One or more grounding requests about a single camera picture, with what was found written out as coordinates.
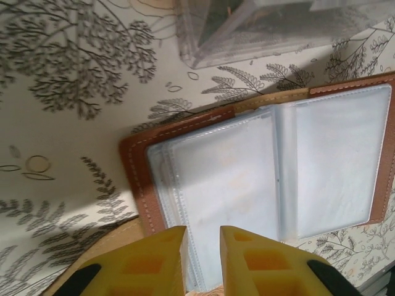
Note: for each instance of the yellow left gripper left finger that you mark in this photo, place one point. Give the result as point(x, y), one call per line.
point(148, 268)

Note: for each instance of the aluminium table edge rail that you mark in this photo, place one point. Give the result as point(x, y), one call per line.
point(382, 285)

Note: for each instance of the clear plastic box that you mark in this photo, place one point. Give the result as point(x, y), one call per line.
point(191, 37)

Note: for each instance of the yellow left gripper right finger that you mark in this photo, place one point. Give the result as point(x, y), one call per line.
point(262, 271)

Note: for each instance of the brown leather card holder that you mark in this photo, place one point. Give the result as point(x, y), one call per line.
point(333, 154)

